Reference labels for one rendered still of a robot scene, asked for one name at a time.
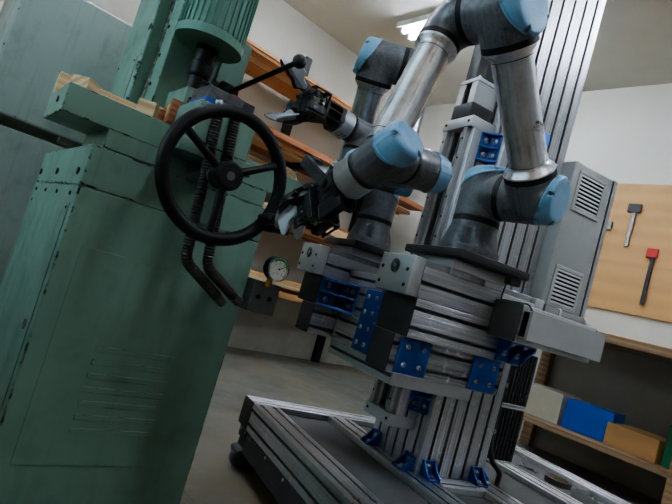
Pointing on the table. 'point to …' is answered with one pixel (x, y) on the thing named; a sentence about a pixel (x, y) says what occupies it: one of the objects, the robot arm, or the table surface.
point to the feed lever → (264, 75)
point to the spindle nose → (201, 65)
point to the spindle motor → (217, 26)
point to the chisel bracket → (179, 95)
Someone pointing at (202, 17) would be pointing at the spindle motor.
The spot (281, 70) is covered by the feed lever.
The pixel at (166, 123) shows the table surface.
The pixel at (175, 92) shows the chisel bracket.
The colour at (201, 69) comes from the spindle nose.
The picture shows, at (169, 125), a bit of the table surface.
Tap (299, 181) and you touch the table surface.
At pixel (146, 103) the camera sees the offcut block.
